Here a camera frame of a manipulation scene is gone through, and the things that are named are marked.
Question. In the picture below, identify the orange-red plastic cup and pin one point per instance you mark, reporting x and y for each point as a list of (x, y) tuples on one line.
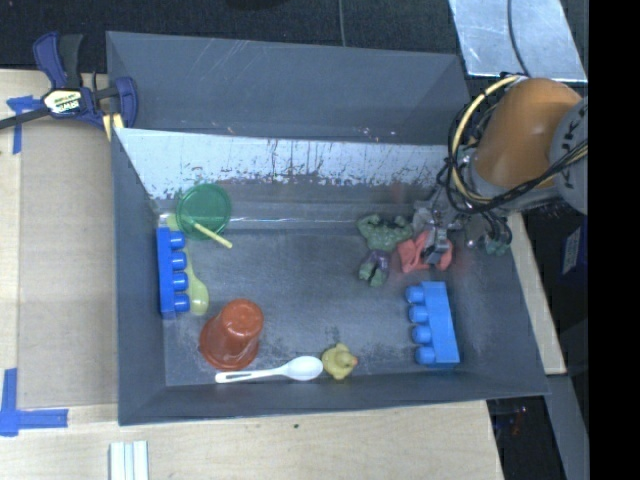
[(234, 335)]

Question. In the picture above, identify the yellow rubber duck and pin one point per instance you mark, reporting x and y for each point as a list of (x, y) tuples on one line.
[(338, 362)]

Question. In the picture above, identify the green toy figure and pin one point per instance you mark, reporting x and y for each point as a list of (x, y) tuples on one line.
[(382, 240)]

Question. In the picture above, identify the yellow straw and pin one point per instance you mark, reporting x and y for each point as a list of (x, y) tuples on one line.
[(216, 238)]

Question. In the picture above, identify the grey metal bin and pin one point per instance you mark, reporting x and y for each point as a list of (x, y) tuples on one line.
[(310, 288)]

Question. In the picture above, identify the white plastic spoon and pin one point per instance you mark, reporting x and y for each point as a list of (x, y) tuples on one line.
[(300, 368)]

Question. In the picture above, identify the red soft toy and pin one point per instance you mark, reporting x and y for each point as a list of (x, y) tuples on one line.
[(412, 257)]

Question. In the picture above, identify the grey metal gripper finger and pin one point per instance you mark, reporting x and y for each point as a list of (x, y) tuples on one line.
[(441, 246), (429, 254)]

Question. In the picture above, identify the green clear plastic cup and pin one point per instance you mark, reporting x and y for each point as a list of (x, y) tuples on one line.
[(200, 208)]

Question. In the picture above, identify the blue toy building block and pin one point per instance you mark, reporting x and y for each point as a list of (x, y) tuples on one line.
[(440, 323), (169, 273)]

